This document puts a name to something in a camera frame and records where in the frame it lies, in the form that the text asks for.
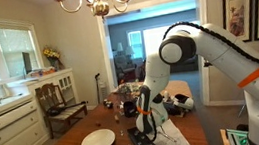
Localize dark grey sofa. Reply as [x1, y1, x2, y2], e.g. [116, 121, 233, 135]
[167, 52, 201, 75]

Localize white glass-door cabinet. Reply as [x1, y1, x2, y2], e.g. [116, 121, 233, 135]
[5, 68, 80, 114]

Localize white round plate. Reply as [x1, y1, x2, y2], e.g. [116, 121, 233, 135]
[78, 127, 118, 145]

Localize white VR controller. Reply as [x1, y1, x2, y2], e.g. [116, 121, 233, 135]
[161, 89, 172, 102]

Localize silver metal spoon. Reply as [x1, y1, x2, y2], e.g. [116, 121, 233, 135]
[158, 125, 178, 144]

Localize grey armchair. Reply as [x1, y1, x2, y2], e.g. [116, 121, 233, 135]
[113, 53, 138, 82]

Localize white window blind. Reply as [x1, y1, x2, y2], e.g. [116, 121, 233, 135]
[0, 22, 42, 80]

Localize brass chandelier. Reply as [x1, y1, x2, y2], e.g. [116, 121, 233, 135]
[52, 0, 145, 24]

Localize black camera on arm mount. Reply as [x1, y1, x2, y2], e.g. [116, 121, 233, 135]
[201, 57, 213, 69]

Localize black mug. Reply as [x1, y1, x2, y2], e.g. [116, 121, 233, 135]
[122, 100, 139, 119]

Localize small black toy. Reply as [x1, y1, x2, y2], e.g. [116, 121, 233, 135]
[102, 98, 115, 110]

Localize black walking cane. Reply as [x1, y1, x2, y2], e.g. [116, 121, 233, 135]
[93, 72, 105, 105]

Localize brown wooden chair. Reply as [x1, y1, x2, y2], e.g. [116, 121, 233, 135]
[33, 78, 92, 142]

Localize white VR headset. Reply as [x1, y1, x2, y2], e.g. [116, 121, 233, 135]
[172, 91, 196, 113]

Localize dark decorative plant ornament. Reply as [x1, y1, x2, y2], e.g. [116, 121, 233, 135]
[116, 81, 141, 103]

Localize long black box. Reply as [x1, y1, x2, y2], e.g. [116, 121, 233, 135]
[163, 99, 183, 117]

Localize yellow flower bouquet vase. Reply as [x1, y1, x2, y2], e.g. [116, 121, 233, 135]
[40, 44, 66, 74]

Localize white table lamp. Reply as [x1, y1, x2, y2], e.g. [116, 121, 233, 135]
[124, 45, 136, 60]

